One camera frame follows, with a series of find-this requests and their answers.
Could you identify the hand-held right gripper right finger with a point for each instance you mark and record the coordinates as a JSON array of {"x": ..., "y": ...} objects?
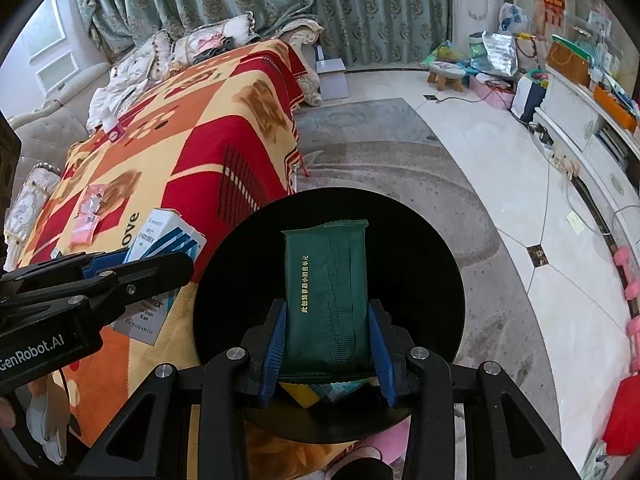
[{"x": 382, "y": 360}]

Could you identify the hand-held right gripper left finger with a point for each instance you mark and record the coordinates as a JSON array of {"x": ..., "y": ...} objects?
[{"x": 272, "y": 355}]

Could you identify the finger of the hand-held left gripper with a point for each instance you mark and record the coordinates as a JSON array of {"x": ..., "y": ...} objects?
[
  {"x": 160, "y": 266},
  {"x": 105, "y": 262}
]

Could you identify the white and blue dropper box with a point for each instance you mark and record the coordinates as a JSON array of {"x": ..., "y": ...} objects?
[{"x": 165, "y": 245}]

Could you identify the yellow packet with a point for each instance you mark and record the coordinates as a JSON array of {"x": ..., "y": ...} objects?
[{"x": 300, "y": 392}]

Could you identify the dark green packet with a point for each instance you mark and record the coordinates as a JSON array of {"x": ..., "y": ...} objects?
[{"x": 325, "y": 305}]

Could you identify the black trash bin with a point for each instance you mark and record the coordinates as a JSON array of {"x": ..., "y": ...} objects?
[{"x": 240, "y": 260}]

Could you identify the embroidered fringed pillow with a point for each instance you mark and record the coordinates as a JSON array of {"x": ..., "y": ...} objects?
[{"x": 27, "y": 205}]

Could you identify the small white pink-label bottle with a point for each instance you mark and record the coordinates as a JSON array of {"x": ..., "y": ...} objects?
[{"x": 116, "y": 131}]

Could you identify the beige tufted sofa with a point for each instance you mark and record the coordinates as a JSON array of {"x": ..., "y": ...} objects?
[{"x": 55, "y": 125}]

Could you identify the checkered printed blanket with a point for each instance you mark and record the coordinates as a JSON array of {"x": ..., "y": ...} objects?
[{"x": 200, "y": 125}]

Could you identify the white crumpled cloth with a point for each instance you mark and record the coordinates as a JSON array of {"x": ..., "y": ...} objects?
[{"x": 115, "y": 92}]

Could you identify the grey floor rug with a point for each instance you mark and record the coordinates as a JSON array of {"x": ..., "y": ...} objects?
[{"x": 400, "y": 160}]

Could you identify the beige patterned pillow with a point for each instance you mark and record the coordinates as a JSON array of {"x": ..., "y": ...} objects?
[{"x": 142, "y": 55}]

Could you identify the folded clothes pile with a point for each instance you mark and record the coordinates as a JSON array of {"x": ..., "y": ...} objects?
[{"x": 212, "y": 49}]

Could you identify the white panelled door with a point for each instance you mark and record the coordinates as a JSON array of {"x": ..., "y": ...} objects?
[{"x": 50, "y": 45}]

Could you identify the yellow sticky note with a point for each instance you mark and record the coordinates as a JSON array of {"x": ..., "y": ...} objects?
[{"x": 575, "y": 221}]

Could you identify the beige floral pillow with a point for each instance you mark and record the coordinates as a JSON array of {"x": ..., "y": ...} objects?
[{"x": 220, "y": 27}]

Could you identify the red cloth item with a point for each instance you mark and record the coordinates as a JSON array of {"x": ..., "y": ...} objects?
[{"x": 625, "y": 415}]

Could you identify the grey box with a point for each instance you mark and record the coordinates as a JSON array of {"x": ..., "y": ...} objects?
[{"x": 332, "y": 80}]

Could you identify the beige power strip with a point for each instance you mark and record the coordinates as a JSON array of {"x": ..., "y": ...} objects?
[{"x": 562, "y": 165}]

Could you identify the pink storage box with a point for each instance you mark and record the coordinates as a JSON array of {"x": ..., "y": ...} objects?
[{"x": 492, "y": 94}]

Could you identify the small padded stool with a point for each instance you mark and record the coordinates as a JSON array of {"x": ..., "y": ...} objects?
[{"x": 446, "y": 71}]

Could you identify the blue and white bag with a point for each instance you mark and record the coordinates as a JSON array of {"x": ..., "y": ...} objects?
[{"x": 525, "y": 97}]

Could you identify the white tv cabinet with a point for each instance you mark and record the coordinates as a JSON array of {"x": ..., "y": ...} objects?
[{"x": 580, "y": 120}]

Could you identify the green plastic bag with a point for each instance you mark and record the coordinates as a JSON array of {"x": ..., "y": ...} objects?
[{"x": 445, "y": 52}]

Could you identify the green patterned curtain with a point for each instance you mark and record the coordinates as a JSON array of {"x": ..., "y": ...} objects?
[{"x": 360, "y": 10}]

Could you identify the silver foil bag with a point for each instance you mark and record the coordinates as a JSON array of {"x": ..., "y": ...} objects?
[{"x": 497, "y": 52}]

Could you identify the orange box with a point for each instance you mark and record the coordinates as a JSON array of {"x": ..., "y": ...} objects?
[{"x": 615, "y": 107}]

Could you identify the orange paper bag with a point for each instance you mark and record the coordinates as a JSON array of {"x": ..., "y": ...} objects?
[{"x": 567, "y": 62}]

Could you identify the white plastic bag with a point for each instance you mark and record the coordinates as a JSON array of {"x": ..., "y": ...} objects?
[{"x": 512, "y": 19}]

